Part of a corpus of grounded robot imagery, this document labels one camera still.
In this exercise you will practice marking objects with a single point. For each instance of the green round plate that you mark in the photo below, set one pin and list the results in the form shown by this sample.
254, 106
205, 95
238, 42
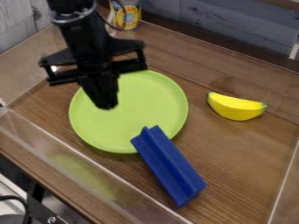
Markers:
151, 100

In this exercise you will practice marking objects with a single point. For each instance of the yellow banana toy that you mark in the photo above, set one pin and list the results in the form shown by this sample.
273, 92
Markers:
234, 108

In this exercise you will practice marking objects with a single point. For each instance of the blue T-shaped block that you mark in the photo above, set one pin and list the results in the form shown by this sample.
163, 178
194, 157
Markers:
169, 164

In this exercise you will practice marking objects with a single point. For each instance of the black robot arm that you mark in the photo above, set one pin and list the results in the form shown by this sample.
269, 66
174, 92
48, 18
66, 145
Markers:
75, 7

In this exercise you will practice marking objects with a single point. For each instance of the black metal table frame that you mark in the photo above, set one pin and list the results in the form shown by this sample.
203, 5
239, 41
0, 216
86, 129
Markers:
39, 213

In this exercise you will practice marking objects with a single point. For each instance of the yellow labelled tin can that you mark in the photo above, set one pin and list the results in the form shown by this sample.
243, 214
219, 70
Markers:
126, 13

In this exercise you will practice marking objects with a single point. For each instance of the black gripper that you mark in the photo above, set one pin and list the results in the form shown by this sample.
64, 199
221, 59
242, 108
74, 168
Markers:
94, 59

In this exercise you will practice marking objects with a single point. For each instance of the clear acrylic front wall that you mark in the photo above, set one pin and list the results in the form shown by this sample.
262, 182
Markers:
82, 183

